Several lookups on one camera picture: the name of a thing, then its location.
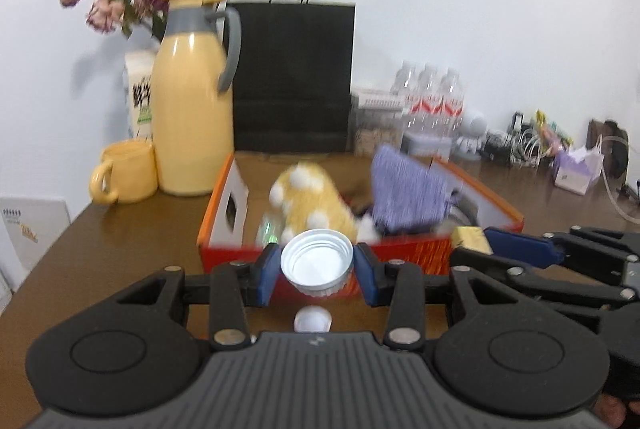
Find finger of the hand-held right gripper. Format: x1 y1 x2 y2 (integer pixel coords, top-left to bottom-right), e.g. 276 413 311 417
484 225 640 277
449 248 640 324

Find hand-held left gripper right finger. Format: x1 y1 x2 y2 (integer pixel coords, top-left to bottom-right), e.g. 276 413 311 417
351 243 521 351

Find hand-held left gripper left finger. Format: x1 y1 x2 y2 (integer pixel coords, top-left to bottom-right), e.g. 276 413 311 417
116 242 282 351

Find white round lid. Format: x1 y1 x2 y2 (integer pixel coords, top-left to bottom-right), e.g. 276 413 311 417
280 229 354 297

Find red cardboard box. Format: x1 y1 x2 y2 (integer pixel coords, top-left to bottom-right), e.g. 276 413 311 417
197 152 525 300

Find small yellow block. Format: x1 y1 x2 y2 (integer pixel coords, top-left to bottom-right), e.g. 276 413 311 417
450 225 493 256

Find yellow hamster plush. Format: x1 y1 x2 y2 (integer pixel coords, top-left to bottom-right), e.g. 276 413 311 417
269 162 360 244

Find purple fabric pouch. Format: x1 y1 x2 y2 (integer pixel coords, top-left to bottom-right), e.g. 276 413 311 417
371 144 449 234

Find person's right hand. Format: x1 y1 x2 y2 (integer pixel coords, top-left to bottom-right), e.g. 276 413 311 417
596 393 628 429

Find small white cap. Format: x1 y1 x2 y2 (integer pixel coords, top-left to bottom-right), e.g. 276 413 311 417
293 305 332 333

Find purple tissue pack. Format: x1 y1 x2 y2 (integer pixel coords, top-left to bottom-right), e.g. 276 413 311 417
553 146 603 196

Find green yellow snack packet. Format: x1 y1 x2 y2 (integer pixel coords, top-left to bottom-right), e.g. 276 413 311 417
535 110 573 150

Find white robot figure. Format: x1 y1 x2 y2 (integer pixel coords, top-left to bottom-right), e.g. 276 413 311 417
457 112 488 156

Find brown paper bag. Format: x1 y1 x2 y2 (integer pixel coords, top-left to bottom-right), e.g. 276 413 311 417
587 119 629 182

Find clear food canister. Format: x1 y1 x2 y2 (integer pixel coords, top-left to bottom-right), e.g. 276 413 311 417
352 106 405 156

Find lilac tin box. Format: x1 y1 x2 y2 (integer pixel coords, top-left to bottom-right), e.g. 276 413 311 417
402 130 453 160

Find yellow mug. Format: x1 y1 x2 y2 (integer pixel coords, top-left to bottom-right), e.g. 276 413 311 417
90 140 159 205

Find yellow thermos jug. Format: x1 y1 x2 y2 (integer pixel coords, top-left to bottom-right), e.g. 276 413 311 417
151 0 242 197

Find small white flat box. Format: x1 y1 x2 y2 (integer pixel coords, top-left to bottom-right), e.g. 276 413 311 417
351 86 403 110

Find black paper bag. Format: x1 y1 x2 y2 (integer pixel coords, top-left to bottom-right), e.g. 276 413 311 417
227 0 357 154

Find white drink carton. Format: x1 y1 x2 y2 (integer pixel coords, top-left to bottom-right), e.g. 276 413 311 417
123 52 158 142

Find white desk calendar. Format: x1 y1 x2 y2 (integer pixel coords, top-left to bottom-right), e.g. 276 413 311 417
0 196 71 305

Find white cable bundle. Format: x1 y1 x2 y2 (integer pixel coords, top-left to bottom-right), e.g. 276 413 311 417
510 129 546 167

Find black cable bundle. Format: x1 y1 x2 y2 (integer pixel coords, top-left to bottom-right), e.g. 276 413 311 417
482 129 516 165

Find white charging cable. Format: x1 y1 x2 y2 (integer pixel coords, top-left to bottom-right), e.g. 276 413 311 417
595 134 640 225

